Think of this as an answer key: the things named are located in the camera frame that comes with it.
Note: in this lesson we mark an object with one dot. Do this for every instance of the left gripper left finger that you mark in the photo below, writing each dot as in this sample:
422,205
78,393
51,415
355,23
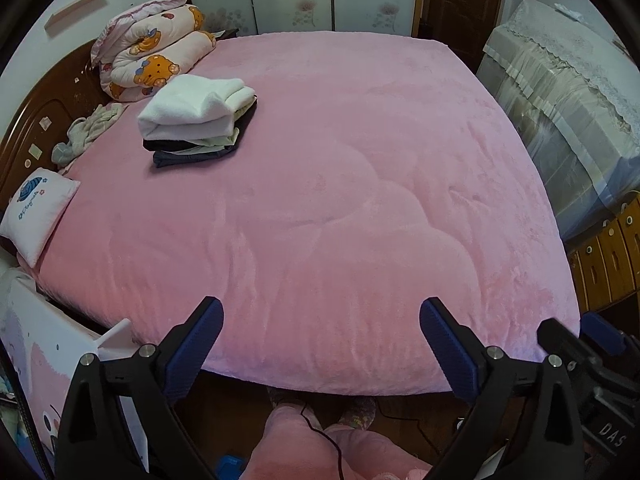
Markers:
119,420

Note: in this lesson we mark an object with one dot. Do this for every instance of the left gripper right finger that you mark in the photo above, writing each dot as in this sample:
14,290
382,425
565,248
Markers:
546,442

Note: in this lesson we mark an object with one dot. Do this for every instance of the white fluffy cardigan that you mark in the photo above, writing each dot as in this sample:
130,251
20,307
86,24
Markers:
193,108

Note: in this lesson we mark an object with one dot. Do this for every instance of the wooden drawer cabinet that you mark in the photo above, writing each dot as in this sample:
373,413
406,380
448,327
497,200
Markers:
605,266

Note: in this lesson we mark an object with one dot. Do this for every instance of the white pink bedside box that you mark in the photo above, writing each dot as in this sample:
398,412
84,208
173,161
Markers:
44,345

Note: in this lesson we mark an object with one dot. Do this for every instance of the pink trousers of operator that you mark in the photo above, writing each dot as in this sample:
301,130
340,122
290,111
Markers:
294,446

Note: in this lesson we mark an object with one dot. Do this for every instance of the small white printed pillow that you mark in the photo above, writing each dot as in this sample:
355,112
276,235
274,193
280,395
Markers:
35,210

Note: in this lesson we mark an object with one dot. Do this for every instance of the lace covered storage stack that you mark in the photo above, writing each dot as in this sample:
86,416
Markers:
573,98

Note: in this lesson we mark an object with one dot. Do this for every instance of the green and black folded garment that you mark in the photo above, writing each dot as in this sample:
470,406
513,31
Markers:
210,144

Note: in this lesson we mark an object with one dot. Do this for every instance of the crumpled grey cloth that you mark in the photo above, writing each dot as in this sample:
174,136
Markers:
84,131

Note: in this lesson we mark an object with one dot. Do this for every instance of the dark wooden headboard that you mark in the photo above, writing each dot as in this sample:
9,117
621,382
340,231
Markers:
69,90

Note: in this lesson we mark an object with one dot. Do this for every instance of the pink bear print quilt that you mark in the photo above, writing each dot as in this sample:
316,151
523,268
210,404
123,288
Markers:
141,49

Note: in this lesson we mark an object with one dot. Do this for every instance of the dark wooden door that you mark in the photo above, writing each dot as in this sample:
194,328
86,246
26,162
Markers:
463,25

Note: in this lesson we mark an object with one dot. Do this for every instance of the wall mounted pink shelf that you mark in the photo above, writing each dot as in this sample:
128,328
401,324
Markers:
70,9

